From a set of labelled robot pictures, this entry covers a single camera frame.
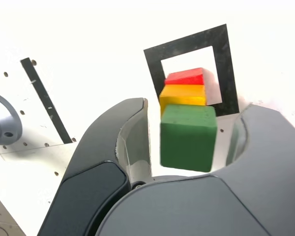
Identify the black tape square outline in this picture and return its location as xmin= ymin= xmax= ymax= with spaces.
xmin=143 ymin=24 xmax=240 ymax=118

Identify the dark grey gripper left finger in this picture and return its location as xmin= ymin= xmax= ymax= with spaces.
xmin=36 ymin=97 xmax=153 ymax=236

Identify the green cube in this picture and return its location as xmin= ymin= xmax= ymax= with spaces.
xmin=159 ymin=103 xmax=217 ymax=173

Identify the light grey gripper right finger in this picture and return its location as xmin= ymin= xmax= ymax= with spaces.
xmin=94 ymin=103 xmax=295 ymax=236

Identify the red cube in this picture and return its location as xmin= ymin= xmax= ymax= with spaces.
xmin=164 ymin=67 xmax=205 ymax=86

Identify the black tape strip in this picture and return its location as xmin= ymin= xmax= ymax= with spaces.
xmin=20 ymin=57 xmax=73 ymax=144

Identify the yellow cube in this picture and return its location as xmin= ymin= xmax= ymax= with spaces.
xmin=159 ymin=84 xmax=208 ymax=116

